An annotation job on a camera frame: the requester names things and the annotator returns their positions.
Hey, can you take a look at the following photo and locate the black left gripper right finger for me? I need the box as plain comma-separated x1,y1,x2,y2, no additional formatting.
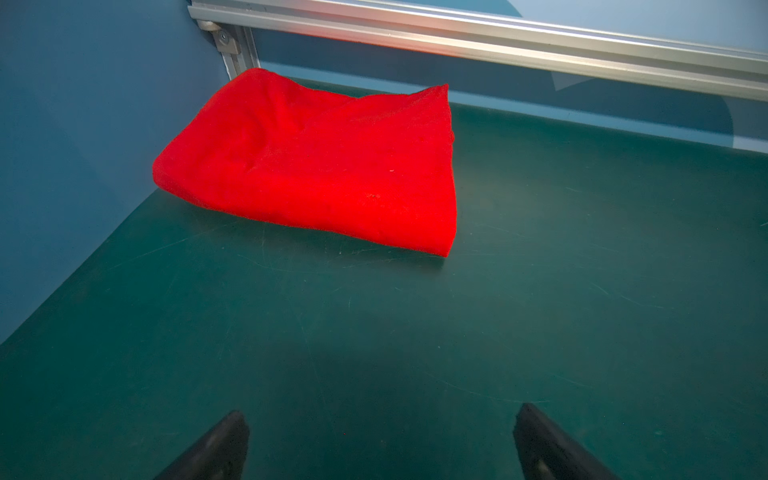
513,403,619,480

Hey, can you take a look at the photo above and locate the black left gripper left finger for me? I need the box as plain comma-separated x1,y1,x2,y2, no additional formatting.
155,410,250,480

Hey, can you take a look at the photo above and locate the left aluminium corner post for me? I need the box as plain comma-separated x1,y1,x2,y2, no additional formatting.
196,20,260,80

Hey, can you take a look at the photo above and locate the horizontal aluminium frame rail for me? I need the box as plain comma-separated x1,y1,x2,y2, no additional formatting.
188,1,767,101

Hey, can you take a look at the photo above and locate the red folded t shirt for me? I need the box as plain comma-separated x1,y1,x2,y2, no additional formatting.
152,68,457,257

